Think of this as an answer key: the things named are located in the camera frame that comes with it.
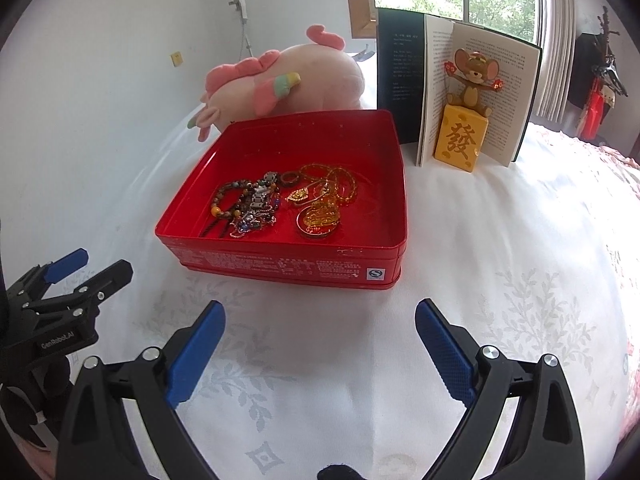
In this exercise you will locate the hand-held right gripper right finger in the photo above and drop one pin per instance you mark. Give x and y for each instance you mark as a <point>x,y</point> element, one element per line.
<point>445,355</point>

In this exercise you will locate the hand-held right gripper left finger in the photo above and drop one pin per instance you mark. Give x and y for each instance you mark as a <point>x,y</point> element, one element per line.
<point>195,355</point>

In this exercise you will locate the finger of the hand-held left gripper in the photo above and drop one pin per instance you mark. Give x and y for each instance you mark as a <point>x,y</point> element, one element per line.
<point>107,282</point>
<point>65,265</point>

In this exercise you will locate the red tin box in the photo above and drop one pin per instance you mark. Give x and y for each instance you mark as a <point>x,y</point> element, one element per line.
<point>280,265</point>

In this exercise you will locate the person's left forearm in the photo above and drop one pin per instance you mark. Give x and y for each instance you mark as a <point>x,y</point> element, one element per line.
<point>20,462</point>

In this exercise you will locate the person's left hand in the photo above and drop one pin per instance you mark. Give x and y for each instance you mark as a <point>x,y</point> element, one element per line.
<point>50,385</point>

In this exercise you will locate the white embroidered bedspread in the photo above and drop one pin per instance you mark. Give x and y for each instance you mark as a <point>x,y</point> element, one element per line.
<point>325,340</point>

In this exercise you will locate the silver bangle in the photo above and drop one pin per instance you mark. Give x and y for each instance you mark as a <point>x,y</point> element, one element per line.
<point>320,234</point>

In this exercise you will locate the pink floral quilt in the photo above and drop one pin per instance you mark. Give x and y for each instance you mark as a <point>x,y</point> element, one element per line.
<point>627,260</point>

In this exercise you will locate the mouse figurine on yellow block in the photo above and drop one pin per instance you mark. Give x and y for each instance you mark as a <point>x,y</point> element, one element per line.
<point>457,140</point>

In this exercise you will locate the open dark-covered book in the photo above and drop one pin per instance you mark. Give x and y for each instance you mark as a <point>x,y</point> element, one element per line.
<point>395,75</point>

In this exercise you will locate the pink plush toy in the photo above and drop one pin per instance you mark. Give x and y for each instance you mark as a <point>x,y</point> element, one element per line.
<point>310,80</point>

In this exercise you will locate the red hanging bag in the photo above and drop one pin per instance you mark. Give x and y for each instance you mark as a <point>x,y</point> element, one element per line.
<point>594,110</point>

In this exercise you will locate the grey metal clip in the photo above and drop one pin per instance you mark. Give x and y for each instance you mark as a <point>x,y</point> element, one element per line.
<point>362,54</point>

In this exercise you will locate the coat rack with dark clothes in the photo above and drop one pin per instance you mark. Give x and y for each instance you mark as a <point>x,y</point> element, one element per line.
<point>595,60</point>

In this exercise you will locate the white pleated curtain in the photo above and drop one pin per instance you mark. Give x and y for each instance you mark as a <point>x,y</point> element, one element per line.
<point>560,35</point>

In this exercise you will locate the yellow wall sticker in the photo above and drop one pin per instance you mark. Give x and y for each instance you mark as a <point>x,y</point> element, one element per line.
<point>175,58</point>

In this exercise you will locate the wall shower head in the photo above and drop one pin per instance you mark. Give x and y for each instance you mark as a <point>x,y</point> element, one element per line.
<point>242,5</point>

